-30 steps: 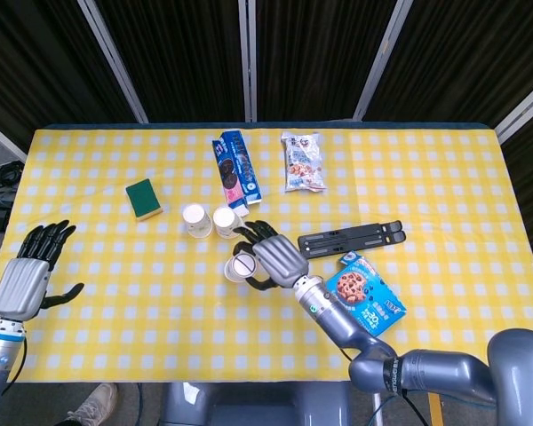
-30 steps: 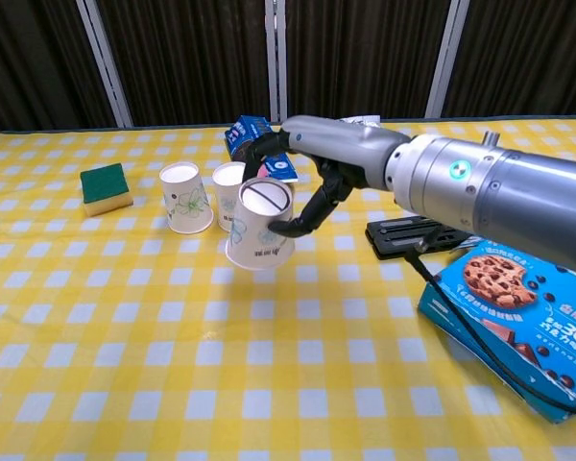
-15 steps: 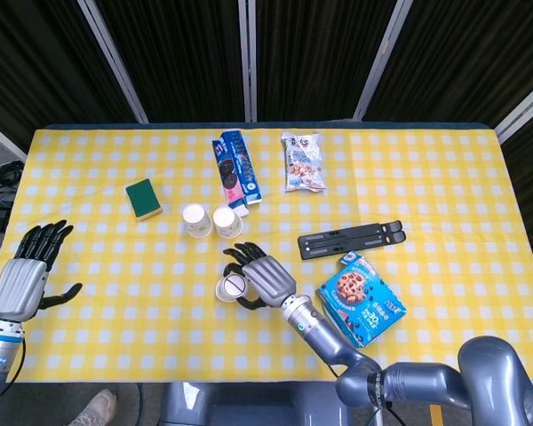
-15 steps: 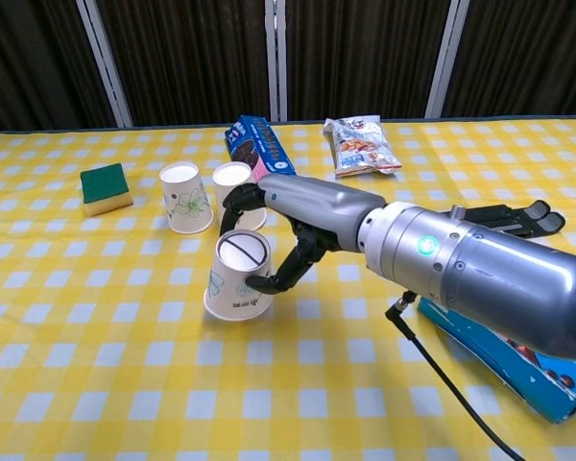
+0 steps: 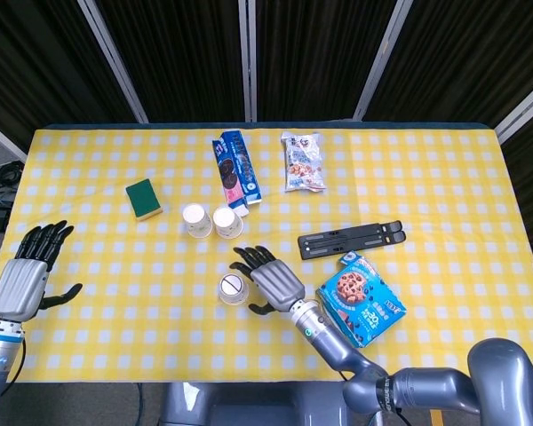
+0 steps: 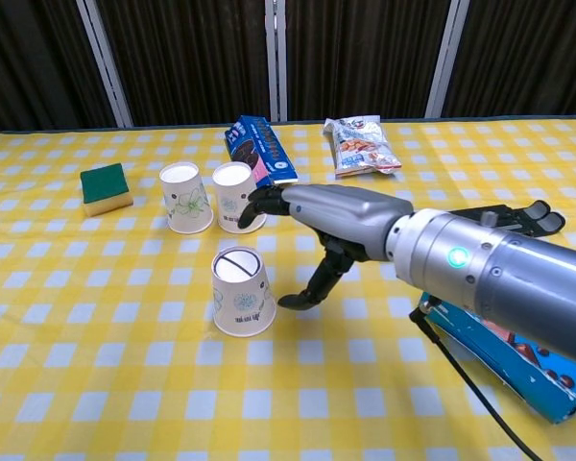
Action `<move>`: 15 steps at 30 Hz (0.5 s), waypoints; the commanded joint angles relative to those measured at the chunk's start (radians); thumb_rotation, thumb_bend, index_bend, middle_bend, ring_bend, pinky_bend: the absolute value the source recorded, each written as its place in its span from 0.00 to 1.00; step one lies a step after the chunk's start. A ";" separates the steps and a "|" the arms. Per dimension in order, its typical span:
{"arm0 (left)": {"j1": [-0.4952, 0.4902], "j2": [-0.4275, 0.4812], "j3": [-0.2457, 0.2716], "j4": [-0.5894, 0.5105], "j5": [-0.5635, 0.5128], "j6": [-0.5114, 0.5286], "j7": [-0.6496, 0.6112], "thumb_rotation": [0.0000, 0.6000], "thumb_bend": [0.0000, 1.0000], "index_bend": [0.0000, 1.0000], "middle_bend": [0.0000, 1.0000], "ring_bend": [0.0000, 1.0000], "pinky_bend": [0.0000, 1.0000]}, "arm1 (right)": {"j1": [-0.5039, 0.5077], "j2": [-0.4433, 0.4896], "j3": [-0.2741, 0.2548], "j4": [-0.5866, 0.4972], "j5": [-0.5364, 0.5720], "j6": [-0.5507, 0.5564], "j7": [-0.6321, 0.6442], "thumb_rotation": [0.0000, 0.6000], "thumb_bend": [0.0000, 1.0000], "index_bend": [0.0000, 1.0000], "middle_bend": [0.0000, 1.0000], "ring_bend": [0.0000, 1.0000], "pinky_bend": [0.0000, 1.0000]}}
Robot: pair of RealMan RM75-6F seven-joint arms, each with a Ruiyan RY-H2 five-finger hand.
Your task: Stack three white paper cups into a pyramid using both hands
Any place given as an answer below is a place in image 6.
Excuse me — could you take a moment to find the yellow checkered tablecloth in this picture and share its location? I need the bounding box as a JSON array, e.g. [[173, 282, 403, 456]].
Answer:
[[0, 116, 576, 461]]

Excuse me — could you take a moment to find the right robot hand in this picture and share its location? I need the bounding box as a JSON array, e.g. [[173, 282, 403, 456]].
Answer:
[[237, 183, 415, 310]]

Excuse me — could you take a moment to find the black folding stand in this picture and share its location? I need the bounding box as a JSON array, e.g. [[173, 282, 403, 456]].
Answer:
[[448, 200, 566, 237]]

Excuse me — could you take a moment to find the white snack bag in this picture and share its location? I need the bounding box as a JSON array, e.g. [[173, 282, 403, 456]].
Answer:
[[323, 113, 403, 181]]

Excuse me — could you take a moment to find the white paper cup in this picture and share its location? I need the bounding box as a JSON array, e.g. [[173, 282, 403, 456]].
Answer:
[[158, 161, 215, 235], [211, 161, 268, 235], [211, 246, 277, 339]]

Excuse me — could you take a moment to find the green and yellow sponge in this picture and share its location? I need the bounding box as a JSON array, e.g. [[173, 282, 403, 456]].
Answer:
[[80, 162, 134, 218]]

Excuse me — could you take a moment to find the dark corrugated partition panel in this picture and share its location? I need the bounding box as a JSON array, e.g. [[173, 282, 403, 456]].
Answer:
[[0, 0, 121, 134], [442, 0, 576, 119], [95, 0, 273, 129], [285, 0, 452, 122]]

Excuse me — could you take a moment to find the teal chocolate chip cookie box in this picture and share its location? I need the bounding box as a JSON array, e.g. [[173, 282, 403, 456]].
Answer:
[[420, 292, 576, 425]]

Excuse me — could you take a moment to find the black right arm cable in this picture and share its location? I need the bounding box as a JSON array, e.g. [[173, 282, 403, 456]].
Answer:
[[407, 295, 544, 461]]

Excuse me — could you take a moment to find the dark blue sandwich cookie box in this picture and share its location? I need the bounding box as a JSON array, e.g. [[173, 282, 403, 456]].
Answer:
[[224, 114, 300, 189]]

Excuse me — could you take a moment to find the grey partition frame post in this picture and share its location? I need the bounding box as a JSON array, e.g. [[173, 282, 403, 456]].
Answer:
[[424, 0, 471, 119], [75, 0, 134, 129], [264, 0, 289, 123]]

